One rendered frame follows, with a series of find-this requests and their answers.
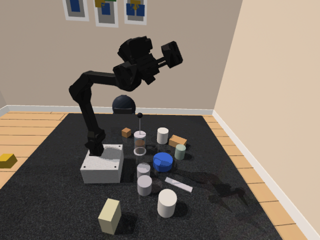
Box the small brown cube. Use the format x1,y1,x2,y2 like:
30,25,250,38
121,128,131,138

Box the grey cylinder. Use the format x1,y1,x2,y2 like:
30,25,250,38
157,127,169,145
137,163,150,179
157,189,177,218
137,175,152,196

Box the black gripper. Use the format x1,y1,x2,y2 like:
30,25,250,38
113,41,183,90

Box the beige rectangular block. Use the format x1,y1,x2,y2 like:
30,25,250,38
98,198,122,235

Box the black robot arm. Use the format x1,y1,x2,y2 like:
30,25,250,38
68,36,153,156

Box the blue short cylinder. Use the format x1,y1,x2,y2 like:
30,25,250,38
153,152,173,172

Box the tan rectangular block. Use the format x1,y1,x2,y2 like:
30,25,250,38
168,135,187,148

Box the light grey flat bar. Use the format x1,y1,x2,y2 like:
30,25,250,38
165,177,193,193

